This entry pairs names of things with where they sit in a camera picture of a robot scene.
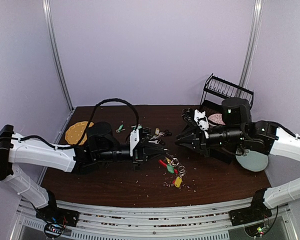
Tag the yellow tag on ring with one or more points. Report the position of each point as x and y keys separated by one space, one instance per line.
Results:
x=177 y=182

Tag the aluminium frame post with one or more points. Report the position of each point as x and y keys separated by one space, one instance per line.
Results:
x=55 y=53
x=251 y=47

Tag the key with dark green tag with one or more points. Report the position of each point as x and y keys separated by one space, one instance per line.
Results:
x=120 y=129

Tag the key with yellow tag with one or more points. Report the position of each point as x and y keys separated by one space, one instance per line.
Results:
x=168 y=158

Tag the keys with yellow tag cluster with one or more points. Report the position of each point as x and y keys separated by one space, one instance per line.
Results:
x=157 y=137

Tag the key with light green tag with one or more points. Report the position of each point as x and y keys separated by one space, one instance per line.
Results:
x=139 y=126

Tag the green tag on ring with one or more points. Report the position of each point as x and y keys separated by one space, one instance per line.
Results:
x=170 y=169

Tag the pink patterned bowl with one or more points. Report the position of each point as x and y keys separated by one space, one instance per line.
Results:
x=216 y=119

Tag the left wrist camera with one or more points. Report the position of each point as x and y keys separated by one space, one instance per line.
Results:
x=137 y=139

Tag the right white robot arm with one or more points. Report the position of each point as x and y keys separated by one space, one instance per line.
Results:
x=239 y=131

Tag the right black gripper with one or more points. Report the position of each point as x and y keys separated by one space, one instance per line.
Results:
x=201 y=141

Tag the metal keyring with red handle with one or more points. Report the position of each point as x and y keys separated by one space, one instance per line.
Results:
x=179 y=169

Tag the black dish rack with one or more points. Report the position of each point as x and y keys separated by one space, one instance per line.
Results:
x=215 y=90

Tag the right aluminium frame post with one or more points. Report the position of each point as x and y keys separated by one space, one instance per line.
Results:
x=251 y=47

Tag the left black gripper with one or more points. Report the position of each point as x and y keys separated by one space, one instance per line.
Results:
x=143 y=152

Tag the left aluminium frame post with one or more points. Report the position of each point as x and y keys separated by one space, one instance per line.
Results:
x=55 y=53

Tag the pale green plate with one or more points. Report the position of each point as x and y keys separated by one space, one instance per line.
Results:
x=253 y=161

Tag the yellow dotted plate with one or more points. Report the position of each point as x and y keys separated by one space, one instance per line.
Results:
x=75 y=132

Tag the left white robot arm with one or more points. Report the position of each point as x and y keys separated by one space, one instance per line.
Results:
x=100 y=147

